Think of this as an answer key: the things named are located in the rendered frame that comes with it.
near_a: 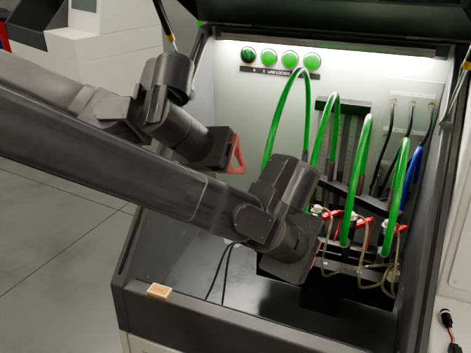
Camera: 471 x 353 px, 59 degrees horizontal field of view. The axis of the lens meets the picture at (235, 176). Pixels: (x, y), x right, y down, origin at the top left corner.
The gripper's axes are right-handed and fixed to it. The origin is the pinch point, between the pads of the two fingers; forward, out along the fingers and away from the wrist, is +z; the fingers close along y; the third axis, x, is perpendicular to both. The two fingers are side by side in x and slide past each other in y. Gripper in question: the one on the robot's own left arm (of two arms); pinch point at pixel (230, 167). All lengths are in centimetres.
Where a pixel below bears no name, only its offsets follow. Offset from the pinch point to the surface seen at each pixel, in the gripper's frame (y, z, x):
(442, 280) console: -27, 49, 6
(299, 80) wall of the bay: 11, 33, -39
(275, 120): -2.4, 6.7, -12.5
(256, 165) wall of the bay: 29, 50, -20
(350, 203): -14.8, 19.0, -1.1
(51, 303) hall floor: 160, 87, 46
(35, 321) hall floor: 156, 79, 55
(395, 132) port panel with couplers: -12, 49, -31
